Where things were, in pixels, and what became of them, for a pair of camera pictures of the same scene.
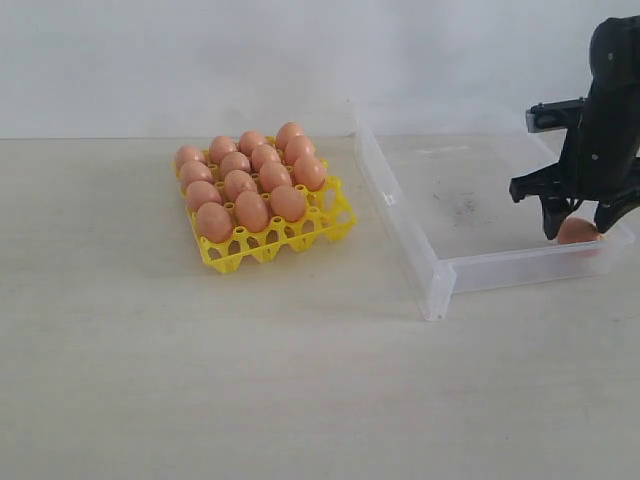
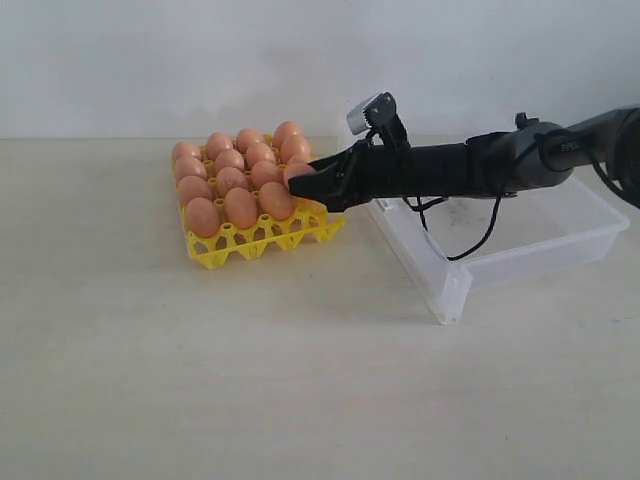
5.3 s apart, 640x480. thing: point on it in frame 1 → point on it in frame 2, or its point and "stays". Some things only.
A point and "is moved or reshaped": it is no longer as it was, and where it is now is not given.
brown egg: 192,171 is moved or reshaped
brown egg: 251,211 is moved or reshaped
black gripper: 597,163 → 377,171
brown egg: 249,140 stays
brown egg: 214,223 is moved or reshaped
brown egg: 287,202 is moved or reshaped
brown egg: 263,154 is moved or reshaped
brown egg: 273,174 is moved or reshaped
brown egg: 237,182 is moved or reshaped
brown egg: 188,153 is moved or reshaped
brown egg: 202,192 is moved or reshaped
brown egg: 233,161 is moved or reshaped
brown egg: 220,146 is moved or reshaped
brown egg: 296,147 stays
